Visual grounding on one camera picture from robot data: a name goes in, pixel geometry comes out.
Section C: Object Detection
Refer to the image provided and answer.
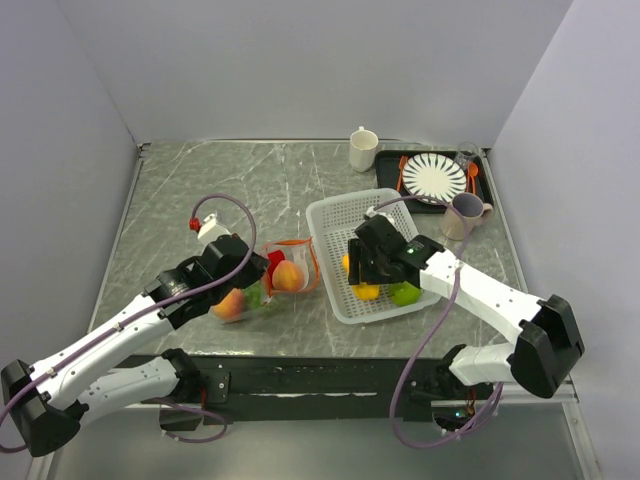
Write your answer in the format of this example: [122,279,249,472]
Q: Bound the yellow bell pepper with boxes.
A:
[342,254,380,301]

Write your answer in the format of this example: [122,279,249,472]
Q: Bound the green apple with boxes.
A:
[388,282,422,307]

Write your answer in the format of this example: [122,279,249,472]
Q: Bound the white plastic perforated basket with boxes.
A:
[305,188,442,326]

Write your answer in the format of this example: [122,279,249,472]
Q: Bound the clear zip bag orange zipper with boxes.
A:
[209,238,320,323]

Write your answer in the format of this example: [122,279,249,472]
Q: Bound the peach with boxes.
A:
[271,260,305,292]
[212,288,246,323]

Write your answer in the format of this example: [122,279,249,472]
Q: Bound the red bell pepper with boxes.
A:
[267,249,286,276]

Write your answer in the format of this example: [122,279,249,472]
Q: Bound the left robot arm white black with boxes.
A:
[1,235,268,457]

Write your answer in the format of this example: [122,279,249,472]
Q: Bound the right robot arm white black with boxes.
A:
[349,215,584,399]

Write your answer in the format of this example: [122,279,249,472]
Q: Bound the black white striped plate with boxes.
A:
[403,153,467,203]

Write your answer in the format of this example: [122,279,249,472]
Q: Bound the black rectangular tray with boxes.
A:
[374,150,495,215]

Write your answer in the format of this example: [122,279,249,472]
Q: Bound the beige mug purple inside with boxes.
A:
[440,192,493,241]

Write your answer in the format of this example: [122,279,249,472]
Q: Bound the orange plastic fork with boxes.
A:
[395,156,408,192]

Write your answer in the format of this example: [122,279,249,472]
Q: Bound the white ceramic mug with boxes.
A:
[348,126,379,173]

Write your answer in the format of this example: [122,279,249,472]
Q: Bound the orange plastic spoon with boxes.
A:
[467,161,479,195]

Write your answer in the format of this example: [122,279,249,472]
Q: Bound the clear glass cup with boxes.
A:
[454,141,479,171]

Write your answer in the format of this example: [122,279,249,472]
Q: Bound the aluminium extrusion frame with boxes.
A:
[27,142,581,480]

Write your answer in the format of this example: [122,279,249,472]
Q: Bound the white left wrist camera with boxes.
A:
[188,213,230,246]

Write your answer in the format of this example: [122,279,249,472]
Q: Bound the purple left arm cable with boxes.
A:
[0,193,257,454]

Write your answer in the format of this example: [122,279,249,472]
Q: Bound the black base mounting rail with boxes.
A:
[167,355,494,423]

